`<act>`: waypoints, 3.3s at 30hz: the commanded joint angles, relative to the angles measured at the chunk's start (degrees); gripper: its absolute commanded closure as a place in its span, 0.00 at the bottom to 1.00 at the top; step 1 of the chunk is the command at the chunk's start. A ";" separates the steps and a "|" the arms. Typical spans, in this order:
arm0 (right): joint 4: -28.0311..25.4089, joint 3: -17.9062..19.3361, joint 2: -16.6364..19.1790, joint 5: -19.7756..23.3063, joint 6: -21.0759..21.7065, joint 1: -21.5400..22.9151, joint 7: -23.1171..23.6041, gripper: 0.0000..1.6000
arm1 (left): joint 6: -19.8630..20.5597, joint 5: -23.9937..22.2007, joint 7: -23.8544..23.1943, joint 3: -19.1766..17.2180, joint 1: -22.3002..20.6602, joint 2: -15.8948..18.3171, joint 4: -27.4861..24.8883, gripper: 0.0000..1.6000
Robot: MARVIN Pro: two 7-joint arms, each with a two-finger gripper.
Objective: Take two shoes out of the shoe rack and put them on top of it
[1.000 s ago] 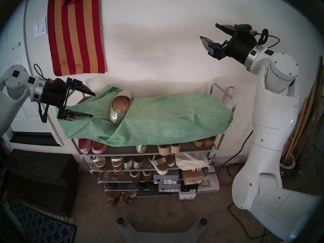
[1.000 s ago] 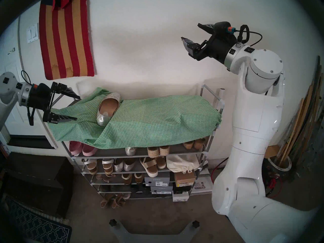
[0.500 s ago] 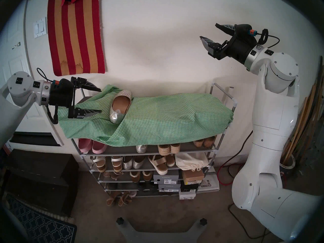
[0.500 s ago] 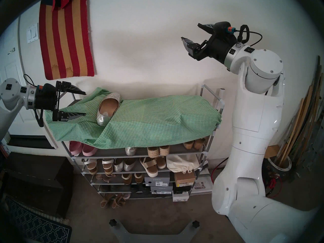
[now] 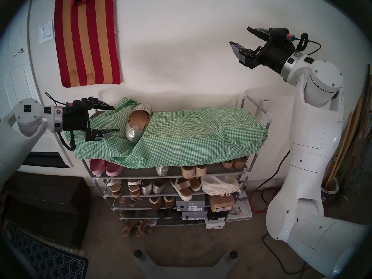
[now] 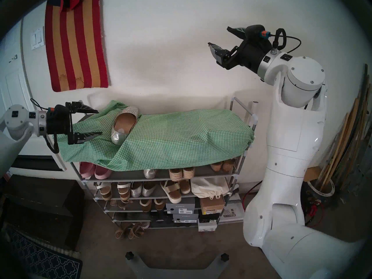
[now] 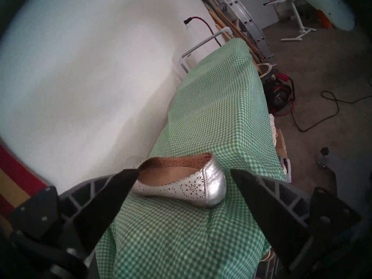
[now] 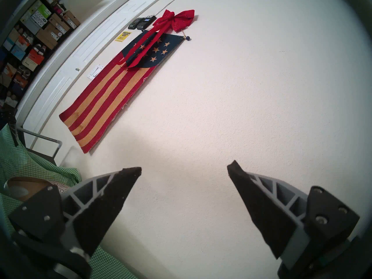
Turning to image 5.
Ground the navy patterned rug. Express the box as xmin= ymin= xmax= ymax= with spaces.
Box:
xmin=6 ymin=223 xmax=89 ymax=279

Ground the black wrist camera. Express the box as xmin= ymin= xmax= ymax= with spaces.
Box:
xmin=65 ymin=100 xmax=87 ymax=113
xmin=269 ymin=27 xmax=295 ymax=48

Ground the tan strappy floor sandal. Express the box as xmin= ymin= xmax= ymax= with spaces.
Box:
xmin=122 ymin=220 xmax=135 ymax=237
xmin=135 ymin=220 xmax=151 ymax=237

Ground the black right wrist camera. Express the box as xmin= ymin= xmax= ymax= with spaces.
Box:
xmin=269 ymin=27 xmax=295 ymax=48

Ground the light wooden slat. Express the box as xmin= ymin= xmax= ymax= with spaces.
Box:
xmin=325 ymin=110 xmax=353 ymax=185

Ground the green gingham cloth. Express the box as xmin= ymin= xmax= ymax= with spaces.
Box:
xmin=64 ymin=97 xmax=268 ymax=168

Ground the black ankle boot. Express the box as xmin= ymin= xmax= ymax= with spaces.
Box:
xmin=158 ymin=209 xmax=182 ymax=222

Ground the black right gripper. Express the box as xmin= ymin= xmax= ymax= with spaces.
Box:
xmin=229 ymin=26 xmax=296 ymax=75

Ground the black shoebox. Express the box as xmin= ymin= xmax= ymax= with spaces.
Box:
xmin=207 ymin=209 xmax=229 ymax=221

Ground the pink slip-on shoe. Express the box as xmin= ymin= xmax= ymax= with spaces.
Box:
xmin=105 ymin=162 xmax=124 ymax=177
xmin=90 ymin=158 xmax=107 ymax=177

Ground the grey robot base frame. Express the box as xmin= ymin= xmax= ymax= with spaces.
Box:
xmin=133 ymin=250 xmax=238 ymax=279

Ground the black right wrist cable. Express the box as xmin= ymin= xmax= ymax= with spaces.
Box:
xmin=295 ymin=33 xmax=322 ymax=56

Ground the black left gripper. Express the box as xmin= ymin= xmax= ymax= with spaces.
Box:
xmin=62 ymin=97 xmax=120 ymax=142

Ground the dark pot with white rim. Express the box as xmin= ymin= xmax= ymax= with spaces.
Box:
xmin=321 ymin=177 xmax=340 ymax=208

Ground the dark grey Vionic shoebox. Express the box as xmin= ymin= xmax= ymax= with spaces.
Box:
xmin=182 ymin=211 xmax=208 ymax=221

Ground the white flat carton with label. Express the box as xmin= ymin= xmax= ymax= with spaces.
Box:
xmin=227 ymin=191 xmax=253 ymax=222

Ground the white double light switch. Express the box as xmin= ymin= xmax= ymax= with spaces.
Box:
xmin=38 ymin=20 xmax=55 ymax=44

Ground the brown cardboard shoebox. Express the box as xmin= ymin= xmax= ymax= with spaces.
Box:
xmin=209 ymin=194 xmax=235 ymax=212

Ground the white panel door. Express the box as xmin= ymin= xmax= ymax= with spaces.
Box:
xmin=0 ymin=0 xmax=63 ymax=154

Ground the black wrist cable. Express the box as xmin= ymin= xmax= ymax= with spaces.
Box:
xmin=45 ymin=92 xmax=76 ymax=151
xmin=295 ymin=33 xmax=322 ymax=56

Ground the white strap cork sandal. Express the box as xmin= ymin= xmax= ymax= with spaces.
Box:
xmin=105 ymin=179 xmax=122 ymax=199
xmin=128 ymin=179 xmax=142 ymax=199

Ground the white shoebox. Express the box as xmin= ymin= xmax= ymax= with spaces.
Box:
xmin=205 ymin=217 xmax=226 ymax=230

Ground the cream drawstring cloth bag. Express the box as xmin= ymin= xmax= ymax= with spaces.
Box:
xmin=201 ymin=174 xmax=240 ymax=197

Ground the tan strappy heeled sandal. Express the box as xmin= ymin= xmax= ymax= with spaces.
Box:
xmin=119 ymin=196 xmax=143 ymax=208

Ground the tall dark wooden board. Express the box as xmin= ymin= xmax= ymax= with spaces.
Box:
xmin=347 ymin=63 xmax=372 ymax=183

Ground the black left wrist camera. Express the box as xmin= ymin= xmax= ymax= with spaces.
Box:
xmin=65 ymin=100 xmax=87 ymax=113

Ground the grey metal shoe rack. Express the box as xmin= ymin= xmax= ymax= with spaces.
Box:
xmin=81 ymin=95 xmax=273 ymax=228

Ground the silver metallic flat shoe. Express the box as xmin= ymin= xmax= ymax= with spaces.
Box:
xmin=140 ymin=179 xmax=153 ymax=195
xmin=153 ymin=179 xmax=167 ymax=194

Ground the black floor cable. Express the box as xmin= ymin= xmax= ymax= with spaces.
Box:
xmin=262 ymin=233 xmax=310 ymax=275

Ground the red orange striped wall hanging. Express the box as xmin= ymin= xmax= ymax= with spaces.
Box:
xmin=54 ymin=0 xmax=121 ymax=88

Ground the light grey Vionic shoebox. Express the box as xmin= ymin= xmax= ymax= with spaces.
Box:
xmin=176 ymin=194 xmax=205 ymax=212

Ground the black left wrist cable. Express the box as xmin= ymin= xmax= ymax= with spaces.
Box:
xmin=45 ymin=92 xmax=76 ymax=151

